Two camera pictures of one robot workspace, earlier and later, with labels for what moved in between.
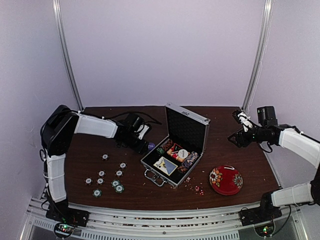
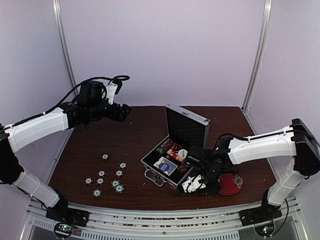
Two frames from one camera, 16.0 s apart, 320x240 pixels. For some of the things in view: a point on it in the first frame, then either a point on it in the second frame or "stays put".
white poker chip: [119, 173] stays put
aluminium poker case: [171, 160] stays put
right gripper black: [240, 137] -> [208, 192]
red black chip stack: [167, 144] stays put
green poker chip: [119, 188] stays put
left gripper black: [140, 149] -> [122, 114]
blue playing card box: [166, 166] stays put
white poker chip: [88, 181] stays put
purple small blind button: [151, 146] -> [163, 166]
